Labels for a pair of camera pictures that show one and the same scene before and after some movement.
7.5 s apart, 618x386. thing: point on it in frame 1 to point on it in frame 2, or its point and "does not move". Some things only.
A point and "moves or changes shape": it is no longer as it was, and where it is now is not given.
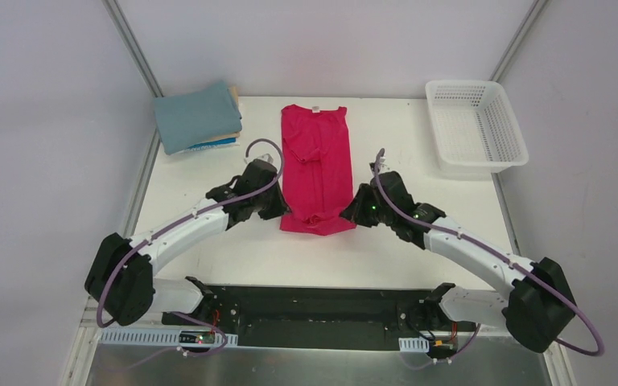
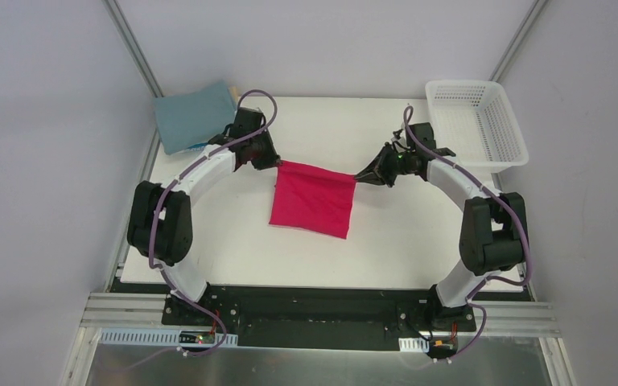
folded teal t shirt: (191, 117) does not move
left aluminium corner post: (113, 9) does not move
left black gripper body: (273, 202) to (262, 157)
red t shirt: (317, 179) moves or changes shape
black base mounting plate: (344, 318) does not move
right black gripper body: (359, 204) to (385, 166)
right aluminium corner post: (518, 40) does not move
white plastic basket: (475, 124) does not move
